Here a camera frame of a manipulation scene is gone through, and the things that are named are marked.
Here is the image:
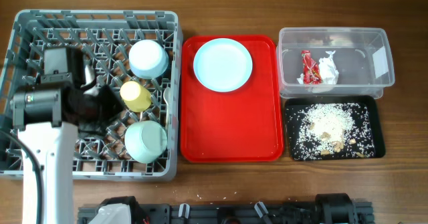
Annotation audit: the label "light blue bowl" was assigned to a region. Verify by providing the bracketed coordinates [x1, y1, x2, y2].
[128, 39, 169, 79]

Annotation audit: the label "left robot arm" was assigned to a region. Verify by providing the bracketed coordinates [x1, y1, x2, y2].
[6, 46, 124, 223]

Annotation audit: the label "rice and food scraps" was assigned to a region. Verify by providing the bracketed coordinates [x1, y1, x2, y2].
[286, 103, 375, 160]

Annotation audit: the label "yellow plastic cup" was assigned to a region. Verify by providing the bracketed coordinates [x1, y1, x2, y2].
[120, 81, 152, 112]

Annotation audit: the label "cream plastic spoon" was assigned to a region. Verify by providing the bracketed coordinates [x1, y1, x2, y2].
[163, 87, 171, 132]

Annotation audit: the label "white napkin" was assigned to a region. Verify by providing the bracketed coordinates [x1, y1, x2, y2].
[297, 50, 339, 94]

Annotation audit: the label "black plastic tray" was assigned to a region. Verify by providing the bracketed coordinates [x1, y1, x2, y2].
[283, 96, 385, 158]

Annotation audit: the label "red snack wrapper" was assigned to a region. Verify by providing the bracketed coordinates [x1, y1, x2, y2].
[301, 50, 322, 84]

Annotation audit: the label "grey plastic dishwasher rack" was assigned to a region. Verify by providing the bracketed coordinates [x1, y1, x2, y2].
[1, 9, 183, 181]

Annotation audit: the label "small green plate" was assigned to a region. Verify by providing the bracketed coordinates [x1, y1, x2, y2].
[124, 120, 167, 164]

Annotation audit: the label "clear plastic bin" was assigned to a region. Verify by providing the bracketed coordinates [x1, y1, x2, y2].
[277, 27, 395, 99]

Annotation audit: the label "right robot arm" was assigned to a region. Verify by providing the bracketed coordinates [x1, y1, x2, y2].
[314, 193, 356, 224]

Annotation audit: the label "red plastic tray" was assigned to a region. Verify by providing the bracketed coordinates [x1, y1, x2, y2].
[180, 35, 284, 163]

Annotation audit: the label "large light blue plate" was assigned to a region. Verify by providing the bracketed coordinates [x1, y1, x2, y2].
[193, 38, 253, 92]

